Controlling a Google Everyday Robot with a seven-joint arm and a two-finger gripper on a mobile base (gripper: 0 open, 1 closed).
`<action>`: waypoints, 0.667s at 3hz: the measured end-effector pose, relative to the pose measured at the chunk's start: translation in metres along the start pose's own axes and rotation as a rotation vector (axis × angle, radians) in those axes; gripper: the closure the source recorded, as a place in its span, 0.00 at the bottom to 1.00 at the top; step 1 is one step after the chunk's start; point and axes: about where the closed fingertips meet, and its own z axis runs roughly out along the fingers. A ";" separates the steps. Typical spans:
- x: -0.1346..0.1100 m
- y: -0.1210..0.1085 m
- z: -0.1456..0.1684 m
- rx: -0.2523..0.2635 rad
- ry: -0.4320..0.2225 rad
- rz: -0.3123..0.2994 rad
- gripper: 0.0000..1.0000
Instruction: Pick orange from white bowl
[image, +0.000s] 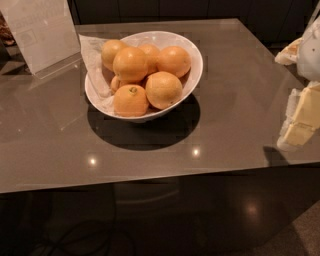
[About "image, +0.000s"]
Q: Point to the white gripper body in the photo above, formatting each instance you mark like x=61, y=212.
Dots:
x=310, y=55

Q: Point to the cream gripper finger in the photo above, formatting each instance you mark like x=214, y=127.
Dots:
x=290, y=54
x=302, y=117

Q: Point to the white ceramic bowl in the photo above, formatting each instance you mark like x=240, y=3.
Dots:
x=191, y=78

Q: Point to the orange back right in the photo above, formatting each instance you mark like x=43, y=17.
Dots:
x=175, y=60

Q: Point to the orange front right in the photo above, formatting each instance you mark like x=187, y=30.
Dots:
x=163, y=89

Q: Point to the orange centre top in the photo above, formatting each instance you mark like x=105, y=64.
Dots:
x=130, y=64

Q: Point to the orange front left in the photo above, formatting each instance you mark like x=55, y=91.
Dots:
x=130, y=101

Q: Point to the small orange left low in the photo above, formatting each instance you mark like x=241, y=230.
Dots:
x=116, y=83

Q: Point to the orange back left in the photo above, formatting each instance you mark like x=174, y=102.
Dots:
x=109, y=50

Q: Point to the white paper napkin liner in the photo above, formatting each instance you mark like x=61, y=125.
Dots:
x=115, y=71

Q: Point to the clear acrylic sign holder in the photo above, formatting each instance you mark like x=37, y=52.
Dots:
x=44, y=32

